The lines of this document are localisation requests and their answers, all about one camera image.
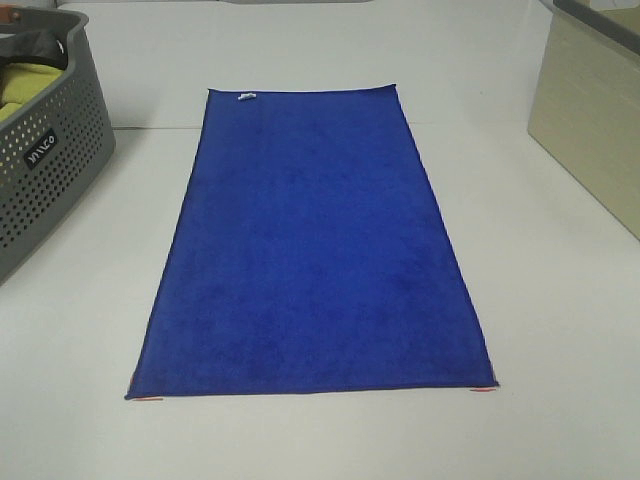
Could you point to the blue towel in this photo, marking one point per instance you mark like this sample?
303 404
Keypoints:
309 256

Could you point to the red corner mark left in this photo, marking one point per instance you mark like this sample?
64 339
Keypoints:
129 397

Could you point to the grey perforated laundry basket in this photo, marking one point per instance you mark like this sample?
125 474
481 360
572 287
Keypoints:
54 147

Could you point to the beige storage box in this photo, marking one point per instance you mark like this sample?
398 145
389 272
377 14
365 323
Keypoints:
585 111

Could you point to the black cloth in basket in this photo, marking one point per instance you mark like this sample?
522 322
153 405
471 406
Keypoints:
40 47

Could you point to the yellow-green towel in basket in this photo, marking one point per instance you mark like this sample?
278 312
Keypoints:
21 82

